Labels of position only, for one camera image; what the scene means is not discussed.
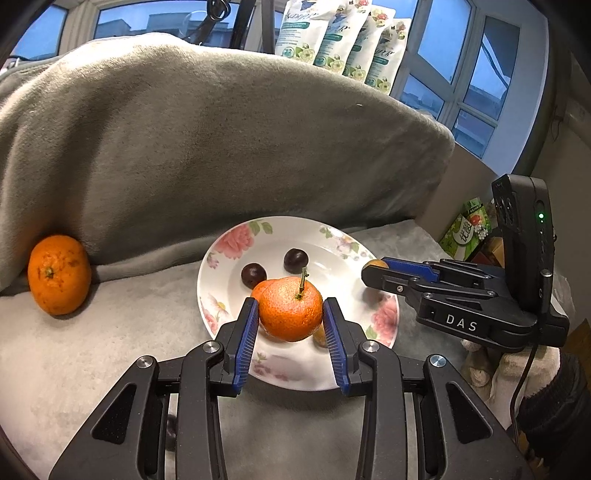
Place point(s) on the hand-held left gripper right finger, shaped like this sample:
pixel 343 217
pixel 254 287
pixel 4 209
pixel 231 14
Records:
pixel 334 341

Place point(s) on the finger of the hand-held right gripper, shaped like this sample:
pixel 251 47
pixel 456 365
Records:
pixel 415 268
pixel 392 281

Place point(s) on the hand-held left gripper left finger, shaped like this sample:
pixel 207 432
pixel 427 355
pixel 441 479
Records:
pixel 244 341

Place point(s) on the small brown kiwi berry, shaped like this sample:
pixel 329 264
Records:
pixel 318 338

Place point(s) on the small mandarin with stem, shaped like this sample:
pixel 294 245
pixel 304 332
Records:
pixel 291 309

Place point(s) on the dark plum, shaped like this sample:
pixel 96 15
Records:
pixel 254 273
pixel 294 260

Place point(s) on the floral white plate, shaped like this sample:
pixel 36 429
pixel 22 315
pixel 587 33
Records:
pixel 277 240

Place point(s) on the spotted large orange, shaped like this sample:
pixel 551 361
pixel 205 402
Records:
pixel 59 274

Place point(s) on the person's right forearm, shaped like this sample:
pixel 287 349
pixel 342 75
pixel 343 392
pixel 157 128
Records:
pixel 558 406

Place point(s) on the person's right hand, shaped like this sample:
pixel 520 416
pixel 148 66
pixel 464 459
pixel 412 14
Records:
pixel 508 369

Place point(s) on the brown cardboard box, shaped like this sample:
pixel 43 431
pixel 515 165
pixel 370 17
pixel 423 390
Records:
pixel 496 248

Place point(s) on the green printed bag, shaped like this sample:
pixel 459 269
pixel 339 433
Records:
pixel 461 230

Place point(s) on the grey fleece blanket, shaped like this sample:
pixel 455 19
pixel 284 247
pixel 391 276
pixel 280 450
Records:
pixel 207 138

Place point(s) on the black tripod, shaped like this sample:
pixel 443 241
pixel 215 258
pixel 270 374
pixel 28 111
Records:
pixel 241 25

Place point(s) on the white window frame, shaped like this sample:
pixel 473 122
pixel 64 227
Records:
pixel 457 83

